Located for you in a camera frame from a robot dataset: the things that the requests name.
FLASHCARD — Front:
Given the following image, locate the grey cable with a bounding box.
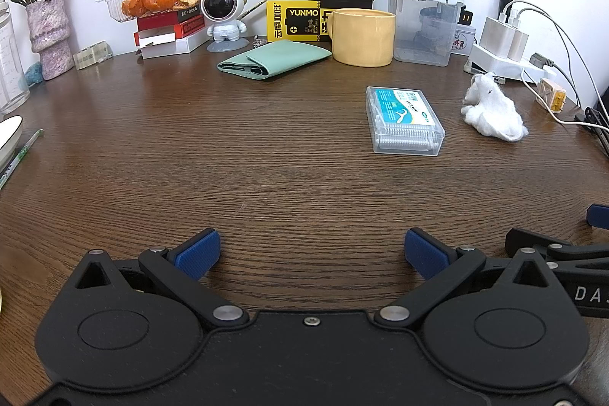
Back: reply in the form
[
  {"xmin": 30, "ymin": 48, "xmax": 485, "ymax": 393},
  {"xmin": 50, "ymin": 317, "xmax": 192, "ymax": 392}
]
[{"xmin": 529, "ymin": 51, "xmax": 609, "ymax": 112}]

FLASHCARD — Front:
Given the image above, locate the black and yellow box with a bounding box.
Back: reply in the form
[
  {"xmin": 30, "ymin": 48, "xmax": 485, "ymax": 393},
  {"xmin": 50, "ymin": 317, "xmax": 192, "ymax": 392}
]
[{"xmin": 265, "ymin": 0, "xmax": 374, "ymax": 43}]

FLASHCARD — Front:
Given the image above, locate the black clip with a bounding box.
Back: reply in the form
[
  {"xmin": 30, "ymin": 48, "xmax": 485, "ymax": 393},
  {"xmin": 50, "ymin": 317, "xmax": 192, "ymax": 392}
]
[{"xmin": 573, "ymin": 106, "xmax": 609, "ymax": 157}]

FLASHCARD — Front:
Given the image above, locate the large white charger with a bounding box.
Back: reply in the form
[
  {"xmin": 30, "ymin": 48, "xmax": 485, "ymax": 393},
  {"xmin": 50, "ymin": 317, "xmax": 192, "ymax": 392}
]
[{"xmin": 478, "ymin": 16, "xmax": 517, "ymax": 55}]

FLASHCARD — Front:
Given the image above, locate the clear glass jar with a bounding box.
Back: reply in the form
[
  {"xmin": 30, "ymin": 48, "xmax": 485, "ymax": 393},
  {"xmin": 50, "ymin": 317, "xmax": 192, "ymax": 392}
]
[{"xmin": 0, "ymin": 0, "xmax": 30, "ymax": 114}]

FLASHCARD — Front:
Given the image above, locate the clear floss pick box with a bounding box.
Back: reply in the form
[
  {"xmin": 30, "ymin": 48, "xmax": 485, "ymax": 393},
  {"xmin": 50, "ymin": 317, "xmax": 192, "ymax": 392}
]
[{"xmin": 365, "ymin": 86, "xmax": 446, "ymax": 157}]

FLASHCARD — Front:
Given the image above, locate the green cloth pouch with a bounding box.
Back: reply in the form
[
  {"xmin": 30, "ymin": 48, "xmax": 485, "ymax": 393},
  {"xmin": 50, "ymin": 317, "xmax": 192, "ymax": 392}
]
[{"xmin": 217, "ymin": 40, "xmax": 333, "ymax": 81}]

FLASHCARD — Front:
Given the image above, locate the clear plastic container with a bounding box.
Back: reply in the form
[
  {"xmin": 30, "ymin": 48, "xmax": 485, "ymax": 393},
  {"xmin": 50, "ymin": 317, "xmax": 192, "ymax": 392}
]
[{"xmin": 384, "ymin": 0, "xmax": 467, "ymax": 67}]

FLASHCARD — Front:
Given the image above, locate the small printed tin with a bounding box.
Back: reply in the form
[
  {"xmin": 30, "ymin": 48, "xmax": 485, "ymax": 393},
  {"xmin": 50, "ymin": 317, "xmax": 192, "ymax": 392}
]
[{"xmin": 451, "ymin": 24, "xmax": 478, "ymax": 56}]

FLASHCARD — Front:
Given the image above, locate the white power strip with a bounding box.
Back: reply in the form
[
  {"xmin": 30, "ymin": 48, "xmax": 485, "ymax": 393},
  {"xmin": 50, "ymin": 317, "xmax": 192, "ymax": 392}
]
[{"xmin": 464, "ymin": 42, "xmax": 557, "ymax": 84}]

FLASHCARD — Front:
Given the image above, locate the yellow and white plug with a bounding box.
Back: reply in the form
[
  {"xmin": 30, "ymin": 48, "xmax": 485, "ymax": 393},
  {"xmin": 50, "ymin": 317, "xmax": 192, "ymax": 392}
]
[{"xmin": 535, "ymin": 79, "xmax": 567, "ymax": 114}]

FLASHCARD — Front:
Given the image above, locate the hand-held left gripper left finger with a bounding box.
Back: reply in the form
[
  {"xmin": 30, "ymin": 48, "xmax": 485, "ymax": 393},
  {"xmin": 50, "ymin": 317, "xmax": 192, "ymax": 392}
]
[{"xmin": 71, "ymin": 229, "xmax": 249, "ymax": 331}]

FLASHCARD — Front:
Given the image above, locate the white flat box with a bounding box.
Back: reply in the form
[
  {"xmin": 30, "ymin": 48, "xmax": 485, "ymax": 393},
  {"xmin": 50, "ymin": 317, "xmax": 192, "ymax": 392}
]
[{"xmin": 133, "ymin": 30, "xmax": 210, "ymax": 59}]

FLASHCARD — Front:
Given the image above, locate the white astronaut figure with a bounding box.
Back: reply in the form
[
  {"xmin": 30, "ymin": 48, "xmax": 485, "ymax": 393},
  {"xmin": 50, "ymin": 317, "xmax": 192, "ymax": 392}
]
[{"xmin": 200, "ymin": 0, "xmax": 249, "ymax": 54}]

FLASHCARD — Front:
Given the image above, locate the red flat box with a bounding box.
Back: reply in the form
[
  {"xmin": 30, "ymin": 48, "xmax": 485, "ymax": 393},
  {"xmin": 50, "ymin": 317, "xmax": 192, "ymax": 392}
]
[{"xmin": 137, "ymin": 9, "xmax": 206, "ymax": 38}]

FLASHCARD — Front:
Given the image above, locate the white plate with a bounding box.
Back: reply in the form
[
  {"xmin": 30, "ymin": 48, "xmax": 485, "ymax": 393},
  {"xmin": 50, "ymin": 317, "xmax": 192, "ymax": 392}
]
[{"xmin": 0, "ymin": 116, "xmax": 24, "ymax": 171}]

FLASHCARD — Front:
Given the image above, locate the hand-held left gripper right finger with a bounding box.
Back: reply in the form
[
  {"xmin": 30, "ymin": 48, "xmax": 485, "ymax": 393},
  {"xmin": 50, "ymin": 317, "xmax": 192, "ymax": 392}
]
[{"xmin": 375, "ymin": 228, "xmax": 555, "ymax": 331}]

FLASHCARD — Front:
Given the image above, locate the white charging cable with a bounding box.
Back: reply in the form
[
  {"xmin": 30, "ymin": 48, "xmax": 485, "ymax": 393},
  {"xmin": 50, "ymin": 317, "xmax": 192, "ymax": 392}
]
[{"xmin": 504, "ymin": 0, "xmax": 609, "ymax": 126}]

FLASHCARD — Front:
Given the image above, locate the pink speckled vase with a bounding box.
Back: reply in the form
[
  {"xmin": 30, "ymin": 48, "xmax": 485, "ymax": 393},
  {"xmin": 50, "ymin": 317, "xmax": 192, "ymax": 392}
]
[{"xmin": 26, "ymin": 0, "xmax": 74, "ymax": 81}]

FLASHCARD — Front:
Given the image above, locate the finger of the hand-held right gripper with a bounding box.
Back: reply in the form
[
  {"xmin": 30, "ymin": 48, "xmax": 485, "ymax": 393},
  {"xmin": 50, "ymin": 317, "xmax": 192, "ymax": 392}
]
[
  {"xmin": 586, "ymin": 204, "xmax": 609, "ymax": 227},
  {"xmin": 505, "ymin": 229, "xmax": 609, "ymax": 277}
]

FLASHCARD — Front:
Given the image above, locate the blue stone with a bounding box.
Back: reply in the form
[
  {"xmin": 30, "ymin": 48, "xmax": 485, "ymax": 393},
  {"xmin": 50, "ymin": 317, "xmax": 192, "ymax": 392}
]
[{"xmin": 24, "ymin": 62, "xmax": 45, "ymax": 86}]

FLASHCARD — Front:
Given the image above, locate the small white charger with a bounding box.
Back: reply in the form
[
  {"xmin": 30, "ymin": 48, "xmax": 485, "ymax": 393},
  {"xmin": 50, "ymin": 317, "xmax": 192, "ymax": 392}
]
[{"xmin": 507, "ymin": 28, "xmax": 530, "ymax": 59}]

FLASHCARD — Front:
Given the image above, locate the yellow cup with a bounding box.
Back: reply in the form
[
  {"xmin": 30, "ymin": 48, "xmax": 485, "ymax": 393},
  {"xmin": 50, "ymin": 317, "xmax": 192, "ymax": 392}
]
[{"xmin": 321, "ymin": 8, "xmax": 397, "ymax": 68}]

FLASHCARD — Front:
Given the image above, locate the green slender stick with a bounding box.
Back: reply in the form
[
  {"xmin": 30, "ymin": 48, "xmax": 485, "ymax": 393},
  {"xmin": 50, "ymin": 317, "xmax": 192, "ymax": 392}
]
[{"xmin": 0, "ymin": 127, "xmax": 45, "ymax": 190}]

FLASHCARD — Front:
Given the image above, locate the white cotton wad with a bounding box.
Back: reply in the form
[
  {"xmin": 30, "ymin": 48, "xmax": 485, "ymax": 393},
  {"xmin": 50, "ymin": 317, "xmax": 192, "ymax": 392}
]
[{"xmin": 460, "ymin": 72, "xmax": 529, "ymax": 143}]

